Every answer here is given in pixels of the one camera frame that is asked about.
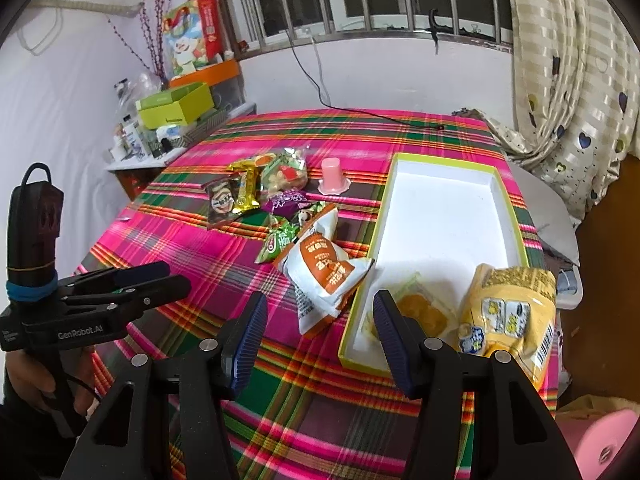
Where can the grey pillow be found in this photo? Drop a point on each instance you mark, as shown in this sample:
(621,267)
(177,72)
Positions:
(550,216)

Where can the pink plaid tablecloth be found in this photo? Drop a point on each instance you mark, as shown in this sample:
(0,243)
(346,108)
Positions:
(303,415)

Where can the dark brown snack packet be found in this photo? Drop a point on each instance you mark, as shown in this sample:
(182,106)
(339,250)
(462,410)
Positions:
(222,194)

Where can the heart pattern curtain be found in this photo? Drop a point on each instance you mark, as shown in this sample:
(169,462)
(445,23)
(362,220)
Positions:
(576,98)

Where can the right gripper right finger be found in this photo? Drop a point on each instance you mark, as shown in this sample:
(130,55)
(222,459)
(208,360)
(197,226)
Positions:
(515,435)

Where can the lime green box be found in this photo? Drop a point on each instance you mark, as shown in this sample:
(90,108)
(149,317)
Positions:
(176,106)

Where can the yellow snack bag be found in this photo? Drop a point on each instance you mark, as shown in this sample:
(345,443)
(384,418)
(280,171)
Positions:
(511,310)

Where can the pink flower branches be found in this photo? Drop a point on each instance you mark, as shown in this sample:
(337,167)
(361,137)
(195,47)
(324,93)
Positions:
(151,25)

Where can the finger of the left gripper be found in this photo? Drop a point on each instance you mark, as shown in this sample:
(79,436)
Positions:
(107,280)
(111,312)

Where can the white side shelf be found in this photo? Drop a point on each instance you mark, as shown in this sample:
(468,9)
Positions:
(135,174)

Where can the person's left hand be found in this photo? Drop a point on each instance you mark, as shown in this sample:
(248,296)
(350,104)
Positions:
(32,382)

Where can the barred window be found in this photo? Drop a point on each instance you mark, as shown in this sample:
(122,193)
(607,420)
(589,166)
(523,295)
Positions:
(261,26)

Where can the colourful gift box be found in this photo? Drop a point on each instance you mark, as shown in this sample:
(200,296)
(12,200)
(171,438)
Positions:
(192,32)

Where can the green snack packet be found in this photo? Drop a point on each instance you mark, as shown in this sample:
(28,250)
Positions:
(284,225)

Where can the clear pack orange snacks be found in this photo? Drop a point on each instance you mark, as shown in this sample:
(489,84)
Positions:
(414,300)

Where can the white tray green rim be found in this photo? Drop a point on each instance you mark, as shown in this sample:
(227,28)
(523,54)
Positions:
(440,218)

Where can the gold candy bar wrapper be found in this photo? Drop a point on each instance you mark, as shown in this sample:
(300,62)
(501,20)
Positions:
(249,169)

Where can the orange storage box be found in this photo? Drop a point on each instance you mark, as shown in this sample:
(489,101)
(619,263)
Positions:
(210,75)

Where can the pink plastic stool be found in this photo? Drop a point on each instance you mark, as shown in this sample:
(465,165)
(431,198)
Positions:
(595,437)

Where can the purple snack packet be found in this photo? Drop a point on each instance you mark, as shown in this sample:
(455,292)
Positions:
(286,203)

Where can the clear bag peanuts green label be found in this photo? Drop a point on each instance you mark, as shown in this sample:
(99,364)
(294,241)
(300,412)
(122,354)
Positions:
(288,171)

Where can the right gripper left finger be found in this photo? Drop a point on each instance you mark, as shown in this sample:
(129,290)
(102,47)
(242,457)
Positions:
(127,436)

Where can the white orange snack bag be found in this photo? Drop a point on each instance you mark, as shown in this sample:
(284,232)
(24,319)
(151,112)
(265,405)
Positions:
(322,272)

